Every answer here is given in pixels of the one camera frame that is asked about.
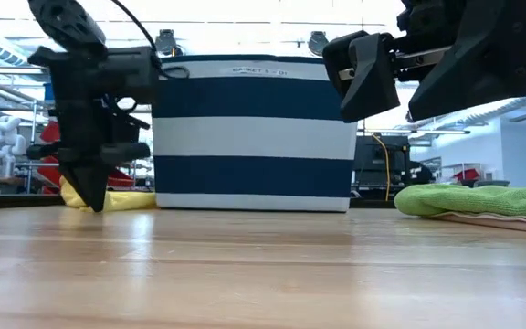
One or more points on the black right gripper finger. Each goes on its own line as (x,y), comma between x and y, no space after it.
(491,64)
(372,82)

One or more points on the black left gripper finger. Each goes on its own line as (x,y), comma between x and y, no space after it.
(98,180)
(80,183)

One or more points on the yellow towel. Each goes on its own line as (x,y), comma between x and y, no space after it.
(126,201)

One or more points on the green microfibre towel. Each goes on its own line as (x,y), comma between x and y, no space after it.
(473,201)

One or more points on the pale pink towel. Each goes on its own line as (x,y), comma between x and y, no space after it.
(509,223)

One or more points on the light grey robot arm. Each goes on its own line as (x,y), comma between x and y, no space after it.
(5,141)

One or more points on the red storage bin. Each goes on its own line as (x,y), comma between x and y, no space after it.
(49,173)
(52,133)
(121,179)

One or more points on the round dark ceiling fixture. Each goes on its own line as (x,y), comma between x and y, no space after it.
(318,43)
(166,43)

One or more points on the black equipment cabinet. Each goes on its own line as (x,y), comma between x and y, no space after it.
(368,160)

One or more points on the person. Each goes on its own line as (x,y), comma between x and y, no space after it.
(423,174)

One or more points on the small red bin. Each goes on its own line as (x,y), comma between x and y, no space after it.
(467,174)

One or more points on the grey plastic bin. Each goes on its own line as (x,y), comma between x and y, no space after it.
(491,183)

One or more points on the navy white striped basket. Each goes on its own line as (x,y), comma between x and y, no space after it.
(254,178)

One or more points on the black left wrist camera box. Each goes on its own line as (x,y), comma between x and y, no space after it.
(130,73)

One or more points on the black table frame rail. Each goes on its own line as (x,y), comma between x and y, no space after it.
(16,201)

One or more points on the ceiling ventilation duct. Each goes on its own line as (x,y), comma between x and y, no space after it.
(3,52)

